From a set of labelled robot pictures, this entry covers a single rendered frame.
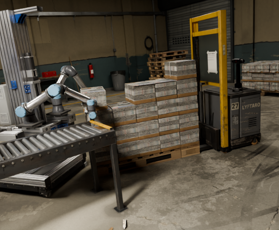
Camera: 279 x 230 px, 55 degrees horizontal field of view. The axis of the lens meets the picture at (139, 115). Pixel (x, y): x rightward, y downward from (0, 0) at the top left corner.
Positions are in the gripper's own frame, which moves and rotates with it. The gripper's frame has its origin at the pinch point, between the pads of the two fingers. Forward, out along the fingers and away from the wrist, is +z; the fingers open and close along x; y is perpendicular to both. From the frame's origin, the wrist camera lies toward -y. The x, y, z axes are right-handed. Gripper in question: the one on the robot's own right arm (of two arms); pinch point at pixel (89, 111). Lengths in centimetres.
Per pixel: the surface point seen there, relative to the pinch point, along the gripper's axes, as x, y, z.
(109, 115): -23.0, -9.8, 4.7
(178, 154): -110, -79, 9
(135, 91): -59, 15, 7
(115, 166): -10, -39, -77
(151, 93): -78, 9, 8
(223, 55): -171, 47, -7
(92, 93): -5.5, 19.8, 4.0
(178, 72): -117, 31, 10
